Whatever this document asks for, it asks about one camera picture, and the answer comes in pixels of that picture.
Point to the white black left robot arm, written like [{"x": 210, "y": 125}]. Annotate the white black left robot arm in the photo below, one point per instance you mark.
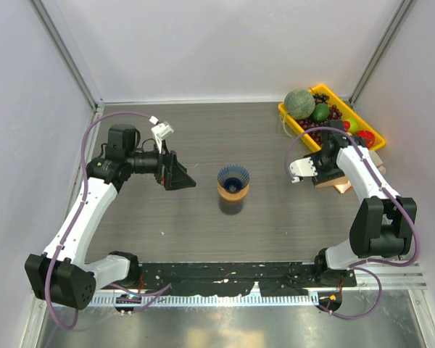
[{"x": 60, "y": 273}]

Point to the blue ribbed glass dripper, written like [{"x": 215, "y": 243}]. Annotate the blue ribbed glass dripper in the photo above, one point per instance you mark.
[{"x": 233, "y": 178}]

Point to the glass coffee carafe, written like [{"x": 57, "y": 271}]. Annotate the glass coffee carafe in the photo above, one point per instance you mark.
[{"x": 230, "y": 207}]

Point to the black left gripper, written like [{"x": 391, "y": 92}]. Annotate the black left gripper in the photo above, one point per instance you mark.
[{"x": 172, "y": 174}]

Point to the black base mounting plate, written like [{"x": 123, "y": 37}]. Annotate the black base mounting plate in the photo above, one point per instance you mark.
[{"x": 231, "y": 279}]

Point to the red tomato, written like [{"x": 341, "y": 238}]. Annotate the red tomato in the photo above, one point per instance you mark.
[{"x": 367, "y": 137}]

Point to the green apple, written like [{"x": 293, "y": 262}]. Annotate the green apple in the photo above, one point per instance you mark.
[{"x": 351, "y": 126}]

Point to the wooden ring dripper holder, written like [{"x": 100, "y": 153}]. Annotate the wooden ring dripper holder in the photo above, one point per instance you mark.
[{"x": 232, "y": 195}]

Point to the white slotted cable duct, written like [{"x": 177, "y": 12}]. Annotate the white slotted cable duct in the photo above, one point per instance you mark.
[{"x": 254, "y": 299}]

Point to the green netted melon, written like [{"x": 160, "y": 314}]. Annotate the green netted melon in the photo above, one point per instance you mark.
[{"x": 299, "y": 104}]

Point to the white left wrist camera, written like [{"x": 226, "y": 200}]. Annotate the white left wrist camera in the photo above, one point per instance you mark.
[{"x": 160, "y": 131}]

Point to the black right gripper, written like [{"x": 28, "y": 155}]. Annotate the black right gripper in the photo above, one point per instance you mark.
[{"x": 323, "y": 176}]

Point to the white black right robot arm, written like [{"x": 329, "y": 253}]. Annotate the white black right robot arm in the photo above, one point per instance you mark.
[{"x": 383, "y": 230}]

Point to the green lime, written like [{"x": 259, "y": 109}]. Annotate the green lime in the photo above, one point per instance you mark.
[{"x": 321, "y": 112}]

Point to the black grape cluster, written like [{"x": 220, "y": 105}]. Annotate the black grape cluster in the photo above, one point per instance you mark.
[{"x": 320, "y": 98}]

